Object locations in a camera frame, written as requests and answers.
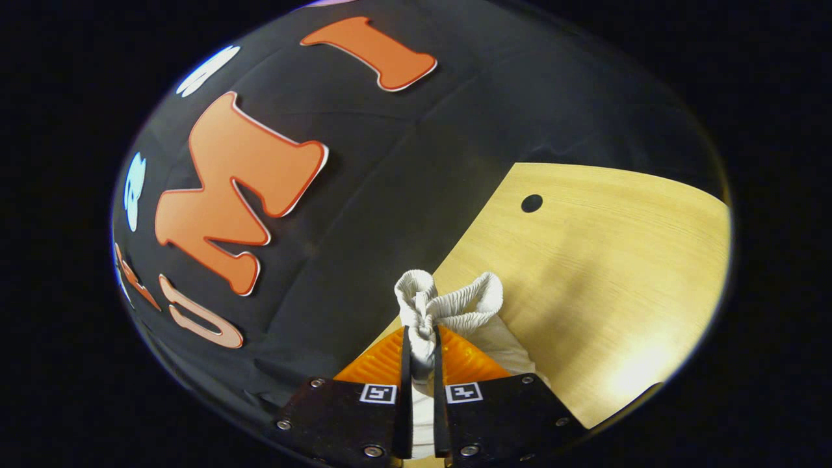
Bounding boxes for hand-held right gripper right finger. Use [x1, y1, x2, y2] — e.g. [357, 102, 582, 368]
[432, 325, 590, 463]

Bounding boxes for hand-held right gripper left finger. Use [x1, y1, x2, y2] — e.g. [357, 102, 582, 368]
[273, 325, 414, 463]

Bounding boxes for white jeans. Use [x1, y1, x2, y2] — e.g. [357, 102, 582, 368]
[394, 269, 552, 460]

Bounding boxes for black backdrop cloth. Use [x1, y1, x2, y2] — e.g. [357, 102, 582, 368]
[110, 0, 725, 443]

